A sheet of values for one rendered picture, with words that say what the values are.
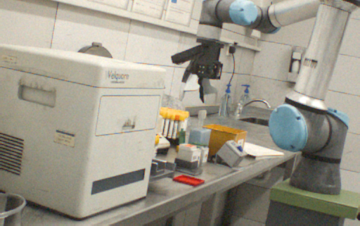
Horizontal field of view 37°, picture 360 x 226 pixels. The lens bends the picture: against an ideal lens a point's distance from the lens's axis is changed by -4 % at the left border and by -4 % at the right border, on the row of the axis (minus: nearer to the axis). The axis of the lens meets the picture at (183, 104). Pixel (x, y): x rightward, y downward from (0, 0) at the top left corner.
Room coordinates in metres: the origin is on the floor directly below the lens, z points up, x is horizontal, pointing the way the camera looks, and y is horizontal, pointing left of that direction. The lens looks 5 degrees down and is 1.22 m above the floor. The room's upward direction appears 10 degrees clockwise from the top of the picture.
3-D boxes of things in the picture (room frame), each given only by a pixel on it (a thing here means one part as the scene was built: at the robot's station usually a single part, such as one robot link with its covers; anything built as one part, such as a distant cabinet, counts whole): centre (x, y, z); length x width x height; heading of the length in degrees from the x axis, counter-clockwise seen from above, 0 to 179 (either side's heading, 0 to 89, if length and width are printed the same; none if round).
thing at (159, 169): (1.34, 0.06, 0.92); 0.21 x 0.07 x 0.05; 157
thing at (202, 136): (1.86, -0.07, 0.93); 0.10 x 0.07 x 0.10; 160
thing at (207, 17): (1.77, -0.04, 1.36); 0.09 x 0.08 x 0.11; 42
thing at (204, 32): (1.77, -0.04, 1.29); 0.08 x 0.08 x 0.05
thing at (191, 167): (1.63, -0.04, 0.89); 0.09 x 0.05 x 0.04; 65
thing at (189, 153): (1.63, -0.04, 0.92); 0.05 x 0.04 x 0.06; 65
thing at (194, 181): (1.50, -0.05, 0.88); 0.07 x 0.07 x 0.01; 67
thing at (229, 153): (1.83, -0.17, 0.92); 0.13 x 0.07 x 0.08; 67
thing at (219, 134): (1.99, -0.16, 0.93); 0.13 x 0.13 x 0.10; 69
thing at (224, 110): (3.39, -0.25, 0.97); 0.08 x 0.07 x 0.20; 161
